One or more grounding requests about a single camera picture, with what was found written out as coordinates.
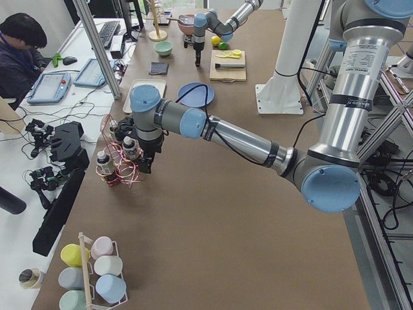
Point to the blue plate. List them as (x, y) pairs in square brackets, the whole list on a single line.
[(195, 95)]

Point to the silver robot arm near bottles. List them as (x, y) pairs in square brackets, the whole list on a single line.
[(325, 174)]

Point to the dark drink bottle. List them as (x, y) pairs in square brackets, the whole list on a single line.
[(106, 168), (112, 129), (130, 148)]

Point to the yellow lemon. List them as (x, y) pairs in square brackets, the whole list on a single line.
[(215, 41)]

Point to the green lime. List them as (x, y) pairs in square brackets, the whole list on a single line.
[(223, 46)]

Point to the wooden cutting board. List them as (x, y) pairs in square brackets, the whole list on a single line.
[(234, 74)]

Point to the green bowl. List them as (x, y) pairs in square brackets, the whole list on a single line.
[(163, 48)]

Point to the yellow peeler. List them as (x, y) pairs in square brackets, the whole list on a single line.
[(232, 54)]

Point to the grey folded cloth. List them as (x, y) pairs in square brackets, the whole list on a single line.
[(158, 68)]

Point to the pink bowl with ice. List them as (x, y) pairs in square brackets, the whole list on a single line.
[(187, 30)]

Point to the beige tray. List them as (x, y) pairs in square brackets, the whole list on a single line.
[(143, 95)]

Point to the metal ice scoop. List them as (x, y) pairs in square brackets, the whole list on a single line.
[(185, 19)]

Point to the wooden mug tree stand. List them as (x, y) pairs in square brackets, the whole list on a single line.
[(156, 35)]

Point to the white pillar with base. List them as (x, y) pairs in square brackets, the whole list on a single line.
[(281, 93)]

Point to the pink cup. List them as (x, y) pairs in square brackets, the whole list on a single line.
[(102, 246)]

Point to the black keyboard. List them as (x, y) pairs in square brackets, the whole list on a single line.
[(108, 31)]

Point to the blue teach pendant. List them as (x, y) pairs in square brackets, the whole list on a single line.
[(50, 88), (90, 75)]

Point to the white cup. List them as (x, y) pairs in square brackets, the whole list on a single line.
[(108, 265)]

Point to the yellow cup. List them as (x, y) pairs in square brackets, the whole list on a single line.
[(71, 255)]

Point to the blue cup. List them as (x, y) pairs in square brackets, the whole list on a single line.
[(111, 288)]

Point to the grey cup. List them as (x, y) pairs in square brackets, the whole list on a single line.
[(71, 278)]

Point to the white cup rack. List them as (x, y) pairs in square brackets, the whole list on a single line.
[(93, 299)]

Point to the mint green cup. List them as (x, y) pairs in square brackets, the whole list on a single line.
[(73, 300)]

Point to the tape roll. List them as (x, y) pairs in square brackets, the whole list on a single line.
[(31, 278)]

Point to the seated person dark hair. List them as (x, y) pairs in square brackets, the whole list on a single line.
[(21, 61)]

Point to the black handled knife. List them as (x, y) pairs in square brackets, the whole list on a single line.
[(228, 65)]

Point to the copper wire bottle rack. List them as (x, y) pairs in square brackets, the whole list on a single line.
[(127, 170)]

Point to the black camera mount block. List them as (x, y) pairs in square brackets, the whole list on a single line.
[(66, 147)]

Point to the aluminium frame post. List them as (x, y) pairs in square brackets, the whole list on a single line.
[(87, 20)]

